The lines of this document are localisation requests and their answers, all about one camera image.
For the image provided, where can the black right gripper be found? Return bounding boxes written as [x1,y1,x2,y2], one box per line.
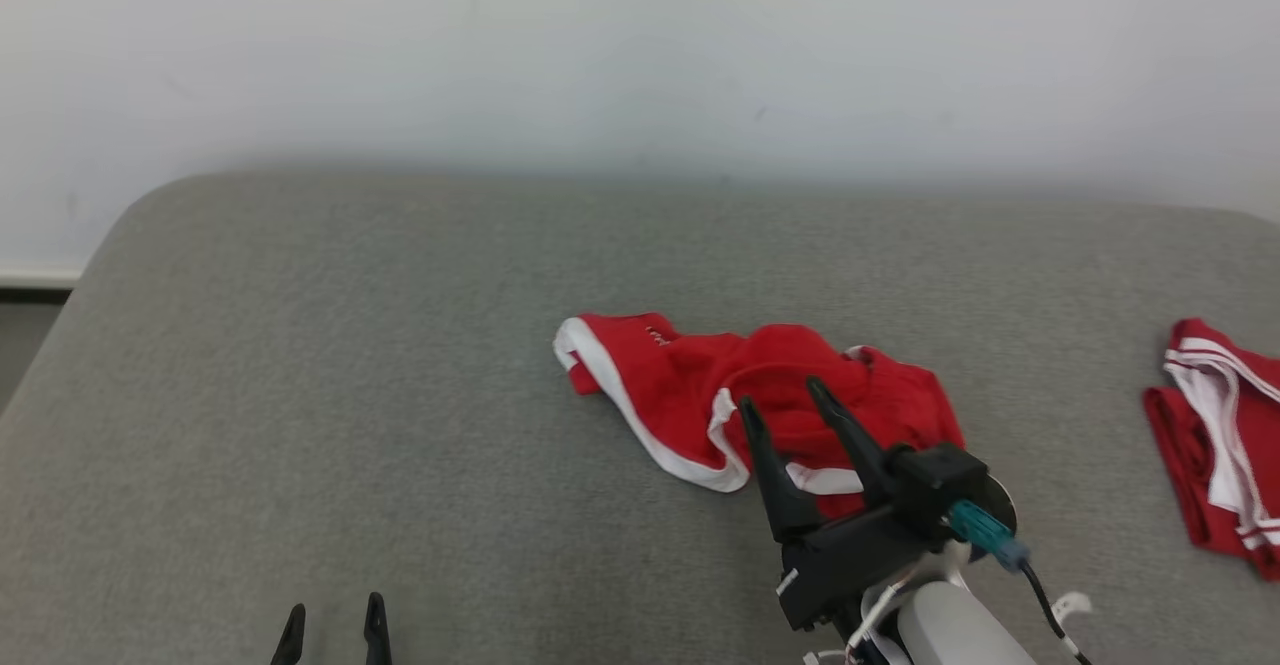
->
[738,377,961,631]

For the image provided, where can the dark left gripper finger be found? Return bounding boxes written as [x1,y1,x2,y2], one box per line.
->
[270,603,306,665]
[363,592,392,665]

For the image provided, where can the red shorts white stripe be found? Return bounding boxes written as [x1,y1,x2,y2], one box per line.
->
[552,312,967,521]

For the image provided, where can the red shirt white sleeves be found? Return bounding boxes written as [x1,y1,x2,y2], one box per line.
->
[1143,318,1280,583]

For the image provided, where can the black cable with teal plug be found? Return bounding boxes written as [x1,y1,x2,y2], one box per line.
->
[945,500,1093,665]

